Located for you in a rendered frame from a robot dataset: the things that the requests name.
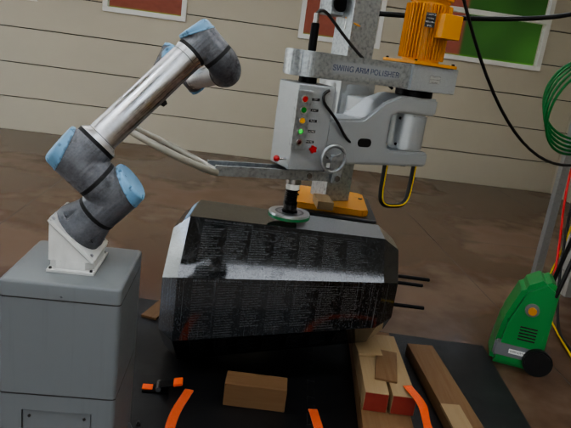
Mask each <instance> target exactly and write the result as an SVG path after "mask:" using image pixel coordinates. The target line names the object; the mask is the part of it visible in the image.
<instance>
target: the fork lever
mask: <svg viewBox="0 0 571 428"><path fill-rule="evenodd" d="M207 163H210V164H211V165H213V166H215V168H217V169H218V170H219V174H218V175H217V176H226V177H258V178H273V179H290V180H306V181H322V182H330V181H331V174H330V173H327V172H325V171H324V170H322V171H298V170H288V169H285V168H284V167H283V166H280V165H279V164H266V163H253V162H240V161H227V160H207Z"/></svg>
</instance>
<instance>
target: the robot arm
mask: <svg viewBox="0 0 571 428"><path fill-rule="evenodd" d="M179 38H180V39H181V40H180V41H179V42H178V43H177V45H176V46H174V45H173V44H171V43H169V42H165V43H164V45H163V46H162V47H161V51H160V53H159V55H158V57H157V59H156V61H155V63H154V65H153V67H152V68H151V69H150V70H148V71H147V72H146V73H145V74H144V75H143V76H142V77H141V78H140V79H139V80H138V81H137V82H136V83H134V84H133V85H132V86H131V87H130V88H129V89H128V90H127V91H126V92H125V93H124V94H123V95H122V96H121V97H120V98H119V99H118V100H117V101H116V102H115V103H114V104H113V105H112V106H111V107H110V108H108V109H107V110H106V111H105V112H104V113H103V114H102V115H101V116H100V117H99V118H98V119H97V120H95V121H94V122H93V123H92V124H91V125H81V126H80V127H78V128H77V129H76V128H75V127H70V128H69V129H68V130H67V131H66V132H65V133H64V134H63V136H62V137H61V138H60V139H59V140H58V141H57V142H56V143H55V145H54V146H53V147H52V148H51V149H50V151H49V152H48V153H47V154H46V156H45V159H46V162H47V163H48V164H49V165H50V166H51V167H52V168H53V169H54V170H55V171H56V172H57V173H58V174H59V175H60V176H61V177H62V178H63V179H64V180H65V181H66V182H68V183H69V184H70V185H71V186H72V187H73V188H74V189H75V190H76V191H78V192H79V193H80V194H81V195H82V197H81V198H80V199H79V200H75V201H73V202H71V203H68V204H65V205H63V206H62V207H60V208H59V209H58V212H57V215H58V219H59V222H60V224H61V226H62V227H63V229H64V230H65V231H66V232H67V233H68V234H69V235H70V236H71V237H72V238H73V239H74V240H75V241H76V242H77V243H78V244H80V245H82V246H84V247H86V248H88V249H91V250H95V249H97V248H98V247H99V246H101V245H102V243H103V241H104V239H105V237H106V235H107V234H108V232H109V230H110V229H111V228H113V227H114V226H115V225H116V224H117V223H119V222H120V221H121V220H122V219H123V218H124V217H125V216H126V215H127V214H128V213H130V212H131V211H132V210H133V209H134V208H136V207H137V206H138V205H139V203H140V202H141V201H142V200H143V199H144V197H145V192H144V188H143V185H142V184H141V182H140V181H139V179H138V178H137V177H136V176H135V175H134V173H133V172H132V171H131V170H130V169H129V168H128V167H127V166H125V165H123V164H119V165H117V166H114V165H113V164H112V163H111V162H110V161H111V160H112V159H113V158H114V156H115V147H116V146H117V145H118V144H120V143H121V142H122V141H123V140H124V139H125V138H126V137H127V136H128V135H129V134H130V133H131V132H132V131H133V130H134V129H135V128H136V127H138V126H139V125H140V124H141V123H142V122H143V121H144V120H145V119H146V118H147V117H148V116H149V115H150V114H151V113H152V112H153V111H154V110H156V109H157V108H158V107H159V106H160V105H161V106H163V107H164V106H165V105H167V101H166V99H167V98H168V97H169V96H170V95H171V94H172V93H173V92H175V91H176V90H177V89H178V88H179V87H180V86H181V85H182V84H184V85H185V86H186V88H187V89H188V90H189V92H190V93H192V94H197V93H199V92H200V91H202V90H203V89H204V88H205V87H211V86H216V85H217V86H219V87H232V86H233V85H235V84H236V83H237V82H238V81H239V79H240V73H241V67H240V61H239V59H238V57H237V55H236V53H235V51H234V50H233V49H232V48H231V47H230V46H229V44H228V43H227V42H226V41H225V40H224V38H223V37H222V36H221V35H220V33H219V32H218V31H217V30H216V28H215V26H213V25H212V24H211V23H210V22H209V21H208V20H207V19H202V20H200V21H198V22H197V23H195V24H194V25H192V26H191V27H190V28H188V29H187V30H185V31H184V32H182V33H181V34H180V35H179ZM203 65H204V66H203Z"/></svg>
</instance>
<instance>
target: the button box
mask: <svg viewBox="0 0 571 428"><path fill-rule="evenodd" d="M313 92H314V91H309V90H301V89H297V90H296V97H295V103H294V110H293V116H292V123H291V134H290V141H289V147H288V149H296V150H305V147H306V141H307V135H308V123H309V117H310V110H311V104H312V98H313ZM304 95H307V96H308V102H307V103H304V102H303V101H302V96H304ZM303 106H306V107H307V112H306V113H305V114H302V113H301V111H300V109H301V107H303ZM300 117H304V118H305V120H306V121H305V123H304V124H300V123H299V119H300ZM300 127H301V128H303V130H304V133H303V135H299V134H298V133H297V130H298V128H300ZM298 138H301V139H302V144H301V145H297V144H296V141H297V139H298Z"/></svg>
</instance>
